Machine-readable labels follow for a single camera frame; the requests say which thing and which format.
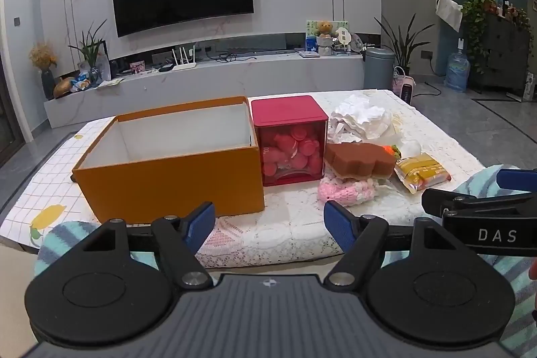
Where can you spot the brown teddy bear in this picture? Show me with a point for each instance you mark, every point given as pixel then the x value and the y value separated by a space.
pixel 324 29

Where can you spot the orange cardboard box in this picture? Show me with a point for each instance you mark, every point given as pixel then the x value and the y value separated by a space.
pixel 168 182

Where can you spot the yellow snack packet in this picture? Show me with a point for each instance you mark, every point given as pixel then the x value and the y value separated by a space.
pixel 421 173

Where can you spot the person's right hand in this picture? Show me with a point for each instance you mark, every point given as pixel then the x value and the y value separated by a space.
pixel 533 269

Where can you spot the loose papers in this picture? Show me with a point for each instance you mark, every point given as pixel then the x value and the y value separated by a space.
pixel 110 82

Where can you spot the pile of pink round puffs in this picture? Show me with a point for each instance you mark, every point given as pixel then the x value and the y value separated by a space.
pixel 293 154

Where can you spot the pink photo card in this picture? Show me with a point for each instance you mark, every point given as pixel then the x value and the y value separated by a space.
pixel 136 67

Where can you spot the white cloth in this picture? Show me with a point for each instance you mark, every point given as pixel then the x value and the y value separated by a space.
pixel 360 117

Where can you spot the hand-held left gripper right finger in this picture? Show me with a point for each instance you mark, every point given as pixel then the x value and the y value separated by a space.
pixel 340 227

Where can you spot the white router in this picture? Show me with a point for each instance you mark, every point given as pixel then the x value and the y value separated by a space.
pixel 183 64

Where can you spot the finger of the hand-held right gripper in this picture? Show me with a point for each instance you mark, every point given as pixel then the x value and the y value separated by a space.
pixel 444 198
pixel 518 178

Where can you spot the pink and white heater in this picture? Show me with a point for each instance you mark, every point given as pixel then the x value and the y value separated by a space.
pixel 405 87

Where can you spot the green potted plant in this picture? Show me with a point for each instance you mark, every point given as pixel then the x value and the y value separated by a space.
pixel 90 52

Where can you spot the blue snack packets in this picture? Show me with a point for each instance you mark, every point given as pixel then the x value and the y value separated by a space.
pixel 86 82

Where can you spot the blue tissue box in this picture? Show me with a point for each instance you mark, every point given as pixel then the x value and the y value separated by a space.
pixel 311 43

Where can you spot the white lace tablecloth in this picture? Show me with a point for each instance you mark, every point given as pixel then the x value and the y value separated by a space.
pixel 293 223

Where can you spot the ivy plant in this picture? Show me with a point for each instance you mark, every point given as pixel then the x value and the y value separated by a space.
pixel 478 14

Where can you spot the dried yellow flowers in vase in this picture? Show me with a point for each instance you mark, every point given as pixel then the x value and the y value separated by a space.
pixel 44 58

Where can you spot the small black box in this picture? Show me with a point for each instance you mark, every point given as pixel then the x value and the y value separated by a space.
pixel 166 68

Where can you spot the person's right leg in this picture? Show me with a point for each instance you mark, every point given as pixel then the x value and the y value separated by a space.
pixel 516 286

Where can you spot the small orange toy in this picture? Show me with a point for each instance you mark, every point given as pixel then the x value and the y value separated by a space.
pixel 390 150

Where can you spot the brown sponge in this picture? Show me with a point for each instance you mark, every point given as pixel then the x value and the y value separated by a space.
pixel 360 160

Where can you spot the white round plaque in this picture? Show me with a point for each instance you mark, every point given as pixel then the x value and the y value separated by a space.
pixel 344 36

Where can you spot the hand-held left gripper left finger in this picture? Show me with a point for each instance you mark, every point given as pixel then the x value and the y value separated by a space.
pixel 200 224

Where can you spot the white marble television cabinet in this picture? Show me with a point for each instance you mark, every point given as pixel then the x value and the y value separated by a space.
pixel 251 81

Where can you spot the grey trash bin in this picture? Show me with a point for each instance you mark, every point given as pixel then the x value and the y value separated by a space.
pixel 379 68

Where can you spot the pink knitted cloth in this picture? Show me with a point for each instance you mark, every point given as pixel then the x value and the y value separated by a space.
pixel 340 190

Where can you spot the tall leafy floor plant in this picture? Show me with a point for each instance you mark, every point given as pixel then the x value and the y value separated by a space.
pixel 405 43

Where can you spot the blue water bottle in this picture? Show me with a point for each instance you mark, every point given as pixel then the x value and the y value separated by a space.
pixel 457 73

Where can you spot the white hanging towel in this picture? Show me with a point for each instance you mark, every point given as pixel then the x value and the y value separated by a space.
pixel 449 10

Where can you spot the golden round ornament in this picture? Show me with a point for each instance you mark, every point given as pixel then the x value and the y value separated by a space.
pixel 63 87

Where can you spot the dark drawer cabinet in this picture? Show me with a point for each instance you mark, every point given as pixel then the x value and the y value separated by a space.
pixel 503 52

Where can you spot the green picture card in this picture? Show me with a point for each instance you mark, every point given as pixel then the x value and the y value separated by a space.
pixel 340 26

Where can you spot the red cube box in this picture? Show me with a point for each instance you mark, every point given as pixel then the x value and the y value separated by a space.
pixel 289 110

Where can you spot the clear plastic bag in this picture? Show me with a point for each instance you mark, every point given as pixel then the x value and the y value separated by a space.
pixel 409 148

